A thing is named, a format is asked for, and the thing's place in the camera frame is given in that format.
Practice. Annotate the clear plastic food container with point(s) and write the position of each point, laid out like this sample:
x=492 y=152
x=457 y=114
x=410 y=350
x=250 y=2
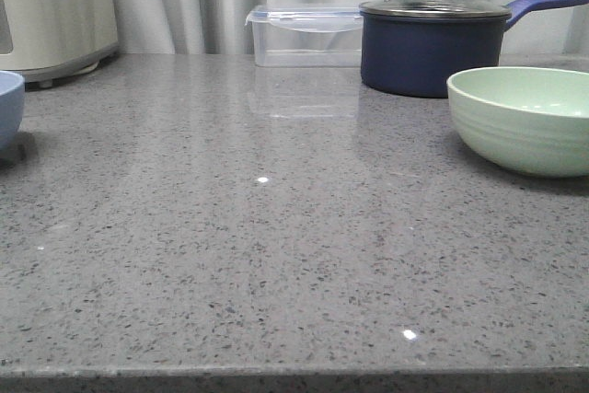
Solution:
x=306 y=35

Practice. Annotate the blue bowl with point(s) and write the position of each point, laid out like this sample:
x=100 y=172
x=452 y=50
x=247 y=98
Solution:
x=12 y=105

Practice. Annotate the green bowl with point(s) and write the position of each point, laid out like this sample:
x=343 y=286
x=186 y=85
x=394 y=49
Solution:
x=531 y=120

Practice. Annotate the white kitchen appliance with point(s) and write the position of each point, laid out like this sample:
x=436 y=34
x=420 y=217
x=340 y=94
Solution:
x=45 y=40

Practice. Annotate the blue saucepan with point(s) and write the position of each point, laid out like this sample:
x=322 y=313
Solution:
x=414 y=56

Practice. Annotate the glass lid with blue knob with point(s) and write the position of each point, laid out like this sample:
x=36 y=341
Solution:
x=434 y=8

